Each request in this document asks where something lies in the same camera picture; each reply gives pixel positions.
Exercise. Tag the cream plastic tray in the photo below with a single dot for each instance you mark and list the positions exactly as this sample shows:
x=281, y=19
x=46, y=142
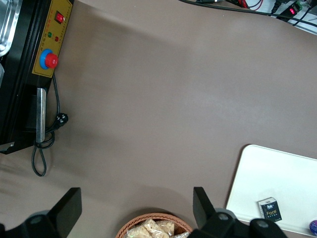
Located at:
x=272, y=178

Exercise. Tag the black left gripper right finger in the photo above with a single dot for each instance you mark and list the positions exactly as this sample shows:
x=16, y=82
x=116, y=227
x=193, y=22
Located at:
x=205, y=213

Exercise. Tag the black power strip red switch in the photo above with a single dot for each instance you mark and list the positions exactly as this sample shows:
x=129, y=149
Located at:
x=292, y=11

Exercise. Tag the red emergency stop button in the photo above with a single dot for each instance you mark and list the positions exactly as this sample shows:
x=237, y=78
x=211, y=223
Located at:
x=50, y=60

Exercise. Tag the black sealing machine yellow panel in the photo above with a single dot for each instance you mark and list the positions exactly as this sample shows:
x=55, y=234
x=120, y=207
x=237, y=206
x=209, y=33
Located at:
x=27, y=62

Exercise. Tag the small black box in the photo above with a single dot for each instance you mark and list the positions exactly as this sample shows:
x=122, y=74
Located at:
x=270, y=209

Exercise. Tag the shiny metal tray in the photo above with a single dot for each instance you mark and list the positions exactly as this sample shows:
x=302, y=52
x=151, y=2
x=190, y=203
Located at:
x=7, y=24

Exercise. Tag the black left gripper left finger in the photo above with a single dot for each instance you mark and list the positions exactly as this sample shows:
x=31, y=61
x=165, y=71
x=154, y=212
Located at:
x=67, y=210

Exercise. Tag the clear snack pack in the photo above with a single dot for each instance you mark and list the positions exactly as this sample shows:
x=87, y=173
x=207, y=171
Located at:
x=135, y=231
x=182, y=235
x=166, y=226
x=151, y=226

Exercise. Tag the purple lid cup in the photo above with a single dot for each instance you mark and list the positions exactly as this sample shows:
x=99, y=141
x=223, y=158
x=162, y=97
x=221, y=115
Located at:
x=314, y=226

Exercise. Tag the round wicker basket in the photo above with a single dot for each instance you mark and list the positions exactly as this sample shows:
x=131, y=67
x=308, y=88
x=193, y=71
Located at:
x=126, y=224

